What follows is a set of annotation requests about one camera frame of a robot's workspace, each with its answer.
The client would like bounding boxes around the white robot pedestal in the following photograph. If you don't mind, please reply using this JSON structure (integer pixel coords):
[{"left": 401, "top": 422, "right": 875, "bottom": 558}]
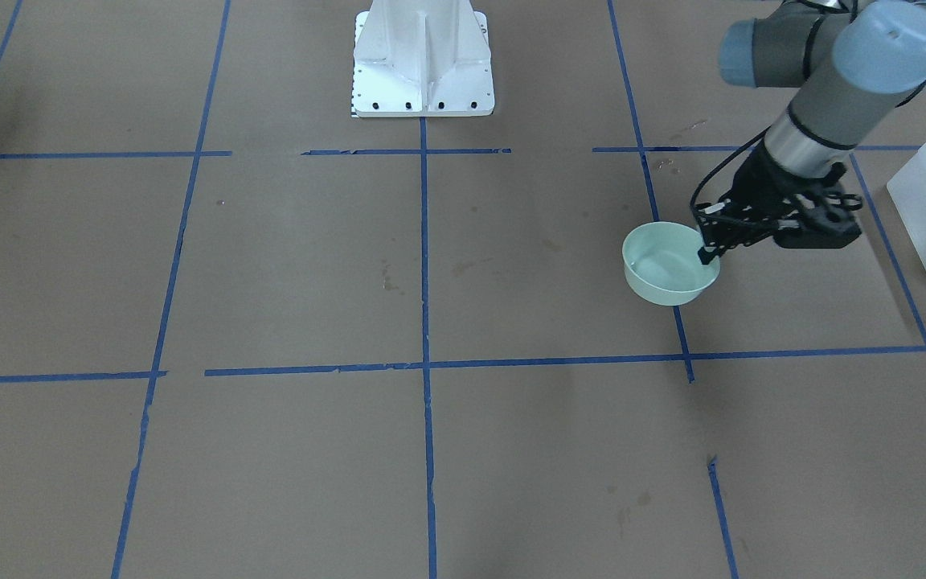
[{"left": 350, "top": 1, "right": 496, "bottom": 118}]

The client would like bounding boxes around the green ceramic bowl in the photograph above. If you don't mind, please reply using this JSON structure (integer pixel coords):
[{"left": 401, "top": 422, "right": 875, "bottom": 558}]
[{"left": 621, "top": 221, "right": 721, "bottom": 306}]

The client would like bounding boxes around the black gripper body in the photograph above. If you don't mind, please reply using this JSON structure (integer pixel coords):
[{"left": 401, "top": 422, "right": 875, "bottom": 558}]
[{"left": 721, "top": 146, "right": 809, "bottom": 242}]

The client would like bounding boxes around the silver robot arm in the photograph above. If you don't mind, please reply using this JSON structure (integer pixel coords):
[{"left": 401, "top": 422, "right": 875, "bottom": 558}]
[{"left": 690, "top": 1, "right": 926, "bottom": 266}]

